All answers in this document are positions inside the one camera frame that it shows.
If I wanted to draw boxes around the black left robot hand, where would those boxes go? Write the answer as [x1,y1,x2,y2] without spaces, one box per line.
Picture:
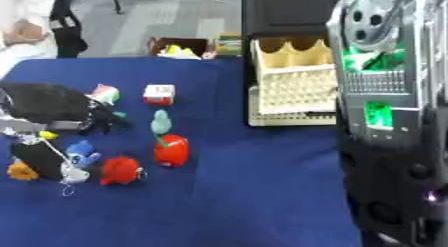
[0,82,133,185]

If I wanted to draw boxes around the pale compartment drawer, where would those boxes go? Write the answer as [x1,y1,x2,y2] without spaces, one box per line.
[246,36,342,127]

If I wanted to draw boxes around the small yellow toy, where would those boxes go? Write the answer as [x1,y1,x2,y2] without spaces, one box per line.
[36,130,60,140]

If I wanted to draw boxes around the pink and green toy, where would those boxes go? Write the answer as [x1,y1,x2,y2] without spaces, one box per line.
[85,83,123,106]

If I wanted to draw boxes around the blue soft toy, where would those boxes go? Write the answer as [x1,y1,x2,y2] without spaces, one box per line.
[63,139,104,169]

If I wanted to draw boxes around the orange soft toy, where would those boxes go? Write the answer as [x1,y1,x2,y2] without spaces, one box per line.
[5,160,41,182]

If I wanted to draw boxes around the black bag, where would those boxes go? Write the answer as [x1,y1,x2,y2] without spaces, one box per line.
[47,0,91,59]

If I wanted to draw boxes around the person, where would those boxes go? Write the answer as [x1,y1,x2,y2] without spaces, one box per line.
[0,0,62,79]

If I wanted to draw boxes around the red fuzzy soft toy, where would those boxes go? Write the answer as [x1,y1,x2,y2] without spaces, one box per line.
[98,156,146,186]

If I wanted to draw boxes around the red and white box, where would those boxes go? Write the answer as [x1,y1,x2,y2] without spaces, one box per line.
[141,84,177,107]

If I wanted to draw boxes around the teal soft toy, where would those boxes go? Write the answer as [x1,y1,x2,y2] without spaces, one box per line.
[150,109,174,136]

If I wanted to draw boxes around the black chair leg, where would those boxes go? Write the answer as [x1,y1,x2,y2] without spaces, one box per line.
[108,0,126,15]

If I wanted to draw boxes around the red apple toy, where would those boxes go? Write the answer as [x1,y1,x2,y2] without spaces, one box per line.
[152,134,191,168]

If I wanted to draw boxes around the brown cardboard box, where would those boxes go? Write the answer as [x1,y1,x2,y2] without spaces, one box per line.
[145,36,214,61]

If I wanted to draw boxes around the green stacked items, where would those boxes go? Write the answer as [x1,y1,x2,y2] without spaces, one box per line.
[215,32,244,57]

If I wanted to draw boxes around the white keychain toy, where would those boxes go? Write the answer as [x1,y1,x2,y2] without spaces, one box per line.
[59,163,93,197]

